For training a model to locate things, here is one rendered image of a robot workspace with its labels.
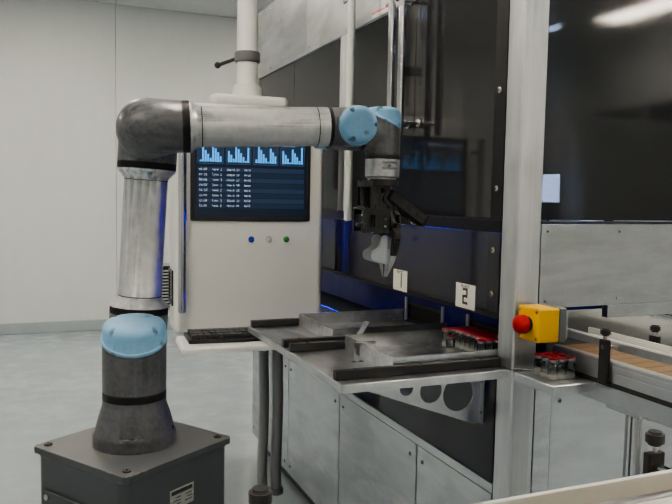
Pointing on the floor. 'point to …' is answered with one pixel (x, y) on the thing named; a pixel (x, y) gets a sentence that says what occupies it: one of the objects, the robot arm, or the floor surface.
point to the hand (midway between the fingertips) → (387, 270)
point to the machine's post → (520, 239)
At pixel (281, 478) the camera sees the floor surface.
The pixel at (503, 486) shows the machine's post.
